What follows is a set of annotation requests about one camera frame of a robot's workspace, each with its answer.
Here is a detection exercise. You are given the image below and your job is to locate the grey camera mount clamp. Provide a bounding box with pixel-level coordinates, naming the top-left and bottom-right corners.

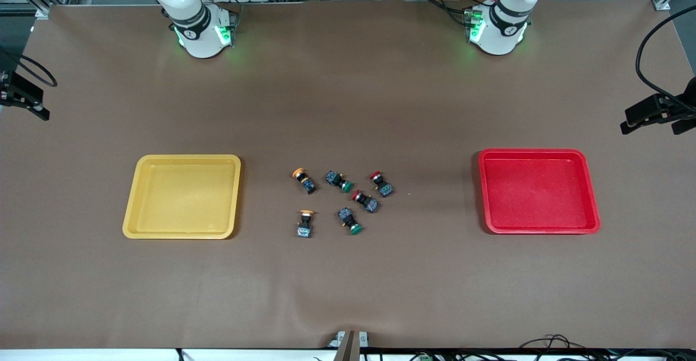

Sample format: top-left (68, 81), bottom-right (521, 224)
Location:
top-left (329, 330), bottom-right (370, 361)

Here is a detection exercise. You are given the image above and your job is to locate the green push button switch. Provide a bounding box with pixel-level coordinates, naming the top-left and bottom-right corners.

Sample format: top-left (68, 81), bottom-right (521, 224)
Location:
top-left (338, 207), bottom-right (364, 236)
top-left (325, 170), bottom-right (354, 194)

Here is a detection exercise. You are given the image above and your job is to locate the yellow plastic tray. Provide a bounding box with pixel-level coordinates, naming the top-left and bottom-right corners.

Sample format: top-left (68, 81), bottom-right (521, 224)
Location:
top-left (122, 154), bottom-right (241, 240)

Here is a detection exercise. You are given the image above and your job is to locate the brown table mat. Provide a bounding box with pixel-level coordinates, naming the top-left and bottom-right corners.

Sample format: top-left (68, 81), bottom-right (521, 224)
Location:
top-left (0, 0), bottom-right (696, 351)

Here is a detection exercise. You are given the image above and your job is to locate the black cable bundle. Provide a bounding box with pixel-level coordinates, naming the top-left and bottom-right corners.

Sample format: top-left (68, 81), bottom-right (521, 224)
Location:
top-left (517, 333), bottom-right (696, 361)

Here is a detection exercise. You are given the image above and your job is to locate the red plastic tray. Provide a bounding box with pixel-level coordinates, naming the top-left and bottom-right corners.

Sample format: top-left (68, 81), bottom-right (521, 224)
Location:
top-left (478, 148), bottom-right (601, 235)

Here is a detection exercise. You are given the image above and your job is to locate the red push button switch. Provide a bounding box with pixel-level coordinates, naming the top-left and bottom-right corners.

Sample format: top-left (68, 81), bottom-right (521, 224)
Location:
top-left (351, 189), bottom-right (380, 214)
top-left (369, 171), bottom-right (395, 198)

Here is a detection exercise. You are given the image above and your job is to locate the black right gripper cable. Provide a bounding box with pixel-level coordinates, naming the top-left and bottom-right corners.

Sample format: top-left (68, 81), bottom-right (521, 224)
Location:
top-left (16, 55), bottom-right (58, 88)

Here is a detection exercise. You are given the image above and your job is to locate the yellow push button switch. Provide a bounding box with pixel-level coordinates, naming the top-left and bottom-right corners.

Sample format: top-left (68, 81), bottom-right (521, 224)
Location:
top-left (297, 210), bottom-right (315, 239)
top-left (292, 168), bottom-right (318, 195)

